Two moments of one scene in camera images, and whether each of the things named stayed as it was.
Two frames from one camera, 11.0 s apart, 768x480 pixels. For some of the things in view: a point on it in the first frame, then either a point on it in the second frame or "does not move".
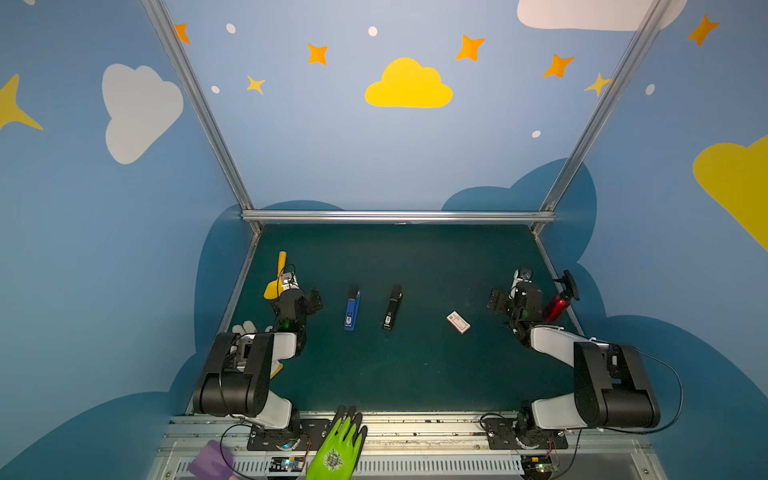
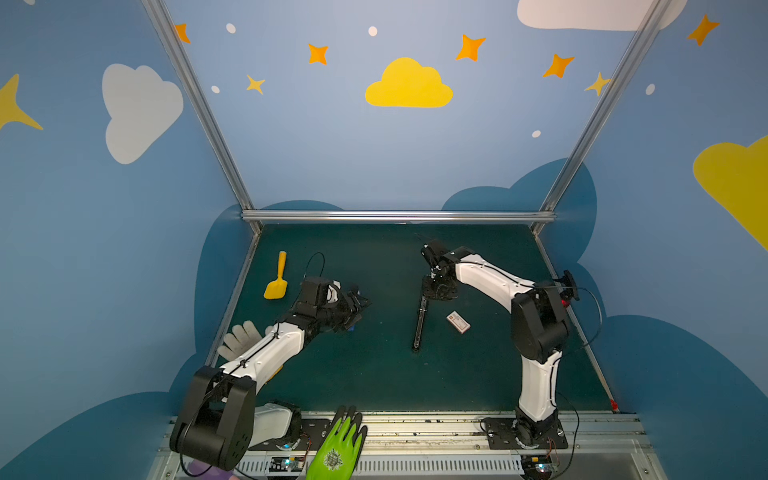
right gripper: (512, 303) → (439, 284)
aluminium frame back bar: (398, 216) does not move
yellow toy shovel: (273, 289) does not move
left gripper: (295, 303) → (347, 308)
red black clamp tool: (560, 302) does not move
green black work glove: (341, 445) does not move
